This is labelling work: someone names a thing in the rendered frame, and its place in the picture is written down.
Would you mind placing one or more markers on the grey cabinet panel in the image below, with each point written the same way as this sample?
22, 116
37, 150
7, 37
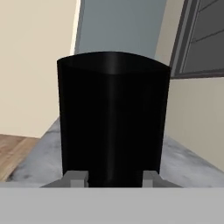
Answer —
119, 27

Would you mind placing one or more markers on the grey framed window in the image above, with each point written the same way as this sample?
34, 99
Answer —
201, 38

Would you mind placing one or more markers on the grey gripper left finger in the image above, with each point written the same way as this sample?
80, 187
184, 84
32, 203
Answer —
74, 180

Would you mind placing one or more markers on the black jug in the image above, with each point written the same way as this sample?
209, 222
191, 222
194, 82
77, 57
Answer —
112, 116

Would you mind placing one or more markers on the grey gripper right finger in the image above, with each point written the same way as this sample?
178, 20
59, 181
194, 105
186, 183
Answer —
153, 180

